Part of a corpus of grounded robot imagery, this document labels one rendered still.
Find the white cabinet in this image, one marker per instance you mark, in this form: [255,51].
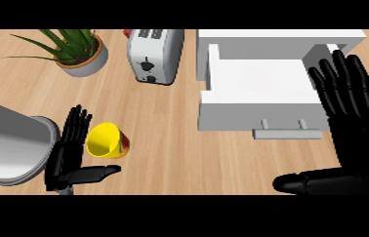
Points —
[277,39]

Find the potted green plant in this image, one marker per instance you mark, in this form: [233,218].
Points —
[72,50]

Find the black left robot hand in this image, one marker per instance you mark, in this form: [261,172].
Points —
[65,150]

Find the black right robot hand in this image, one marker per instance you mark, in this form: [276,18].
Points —
[348,117]

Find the white open drawer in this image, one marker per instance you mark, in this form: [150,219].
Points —
[261,94]

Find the yellow cup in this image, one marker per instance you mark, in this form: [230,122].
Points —
[106,140]

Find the silver toaster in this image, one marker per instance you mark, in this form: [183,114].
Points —
[155,55]

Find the red object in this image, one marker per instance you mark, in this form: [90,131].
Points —
[127,32]

